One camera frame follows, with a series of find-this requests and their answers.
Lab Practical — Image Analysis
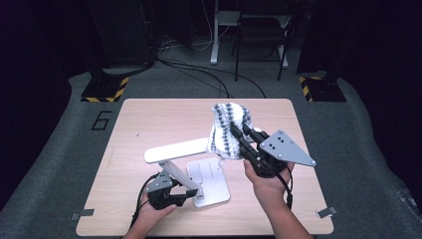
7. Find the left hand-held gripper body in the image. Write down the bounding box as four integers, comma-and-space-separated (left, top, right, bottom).
145, 170, 187, 210

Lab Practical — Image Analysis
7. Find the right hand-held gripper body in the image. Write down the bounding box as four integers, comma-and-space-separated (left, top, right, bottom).
239, 128, 317, 178

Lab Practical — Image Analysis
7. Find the white black-patterned cloth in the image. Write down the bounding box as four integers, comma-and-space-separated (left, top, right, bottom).
207, 102, 256, 168

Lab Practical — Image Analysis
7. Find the white desk lamp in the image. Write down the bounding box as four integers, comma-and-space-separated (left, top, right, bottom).
143, 136, 231, 208

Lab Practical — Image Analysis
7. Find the person's left hand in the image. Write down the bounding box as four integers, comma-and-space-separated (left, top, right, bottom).
135, 192, 178, 230

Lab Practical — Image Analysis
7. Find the person's right hand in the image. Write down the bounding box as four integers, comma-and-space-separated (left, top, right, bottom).
243, 158, 296, 208

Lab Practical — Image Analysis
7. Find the black yellow-striped stand base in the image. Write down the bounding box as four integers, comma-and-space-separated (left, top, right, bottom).
298, 75, 347, 103
80, 76, 129, 104

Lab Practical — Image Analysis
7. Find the grey tape strip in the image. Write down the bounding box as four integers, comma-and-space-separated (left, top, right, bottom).
316, 206, 338, 219
70, 208, 96, 221

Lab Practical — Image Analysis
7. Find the black folding chair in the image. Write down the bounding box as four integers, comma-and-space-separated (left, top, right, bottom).
231, 11, 293, 83

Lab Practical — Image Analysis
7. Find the black cabinet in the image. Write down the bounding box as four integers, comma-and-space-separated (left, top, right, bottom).
84, 0, 157, 69

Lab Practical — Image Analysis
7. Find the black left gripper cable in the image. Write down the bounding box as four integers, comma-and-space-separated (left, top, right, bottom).
129, 172, 161, 230

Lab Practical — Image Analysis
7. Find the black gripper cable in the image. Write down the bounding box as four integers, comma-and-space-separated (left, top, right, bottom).
277, 167, 295, 211
129, 172, 161, 230

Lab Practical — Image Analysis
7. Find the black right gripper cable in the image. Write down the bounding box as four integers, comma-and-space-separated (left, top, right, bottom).
277, 167, 295, 211

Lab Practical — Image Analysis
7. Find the black floor cable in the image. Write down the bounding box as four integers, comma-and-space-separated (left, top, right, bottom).
157, 59, 231, 100
155, 58, 267, 100

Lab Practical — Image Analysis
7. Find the white desk frame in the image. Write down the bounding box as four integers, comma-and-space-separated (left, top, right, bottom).
210, 0, 290, 69

